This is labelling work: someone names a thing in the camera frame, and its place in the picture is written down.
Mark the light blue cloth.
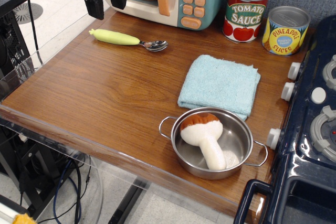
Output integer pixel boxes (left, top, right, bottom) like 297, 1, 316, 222
177, 55, 261, 120

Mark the clear acrylic table guard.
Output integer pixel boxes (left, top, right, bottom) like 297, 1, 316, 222
1, 10, 238, 212

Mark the tomato sauce can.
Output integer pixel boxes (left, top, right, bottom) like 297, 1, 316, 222
223, 0, 268, 42

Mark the plush mushroom toy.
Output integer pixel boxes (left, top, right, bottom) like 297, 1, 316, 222
180, 112, 227, 170

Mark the pineapple slices can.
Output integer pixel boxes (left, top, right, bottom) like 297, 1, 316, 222
262, 6, 311, 56

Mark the stainless steel pot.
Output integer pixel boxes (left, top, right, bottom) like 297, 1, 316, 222
165, 107, 257, 180

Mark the black table leg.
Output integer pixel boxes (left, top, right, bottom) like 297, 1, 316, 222
108, 178, 150, 224

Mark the dark blue toy stove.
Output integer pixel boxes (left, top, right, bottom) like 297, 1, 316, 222
234, 16, 335, 223

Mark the green handled metal spoon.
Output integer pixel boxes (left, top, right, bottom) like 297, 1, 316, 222
89, 29, 169, 52

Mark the black cable under table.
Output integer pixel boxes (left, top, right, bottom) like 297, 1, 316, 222
36, 155, 92, 224

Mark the blue cable under table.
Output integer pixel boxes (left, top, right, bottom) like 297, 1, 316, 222
52, 159, 82, 224

